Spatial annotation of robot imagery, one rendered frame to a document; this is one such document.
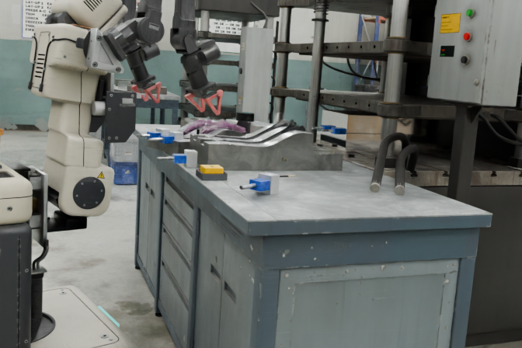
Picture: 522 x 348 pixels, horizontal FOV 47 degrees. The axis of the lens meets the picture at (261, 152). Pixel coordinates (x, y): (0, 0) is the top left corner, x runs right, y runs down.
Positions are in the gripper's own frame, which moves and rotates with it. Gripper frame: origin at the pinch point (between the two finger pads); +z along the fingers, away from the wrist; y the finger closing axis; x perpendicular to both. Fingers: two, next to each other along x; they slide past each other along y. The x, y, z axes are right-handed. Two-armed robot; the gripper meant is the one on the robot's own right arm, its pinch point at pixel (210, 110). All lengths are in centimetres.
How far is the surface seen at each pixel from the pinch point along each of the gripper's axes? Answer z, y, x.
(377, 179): 29, -46, -22
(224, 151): 13.7, -3.3, 1.8
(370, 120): 51, 24, -89
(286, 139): 19.3, -9.4, -18.8
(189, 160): 13.4, 4.6, 11.5
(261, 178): 12.1, -35.7, 10.5
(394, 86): 24, -12, -72
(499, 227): 98, -31, -93
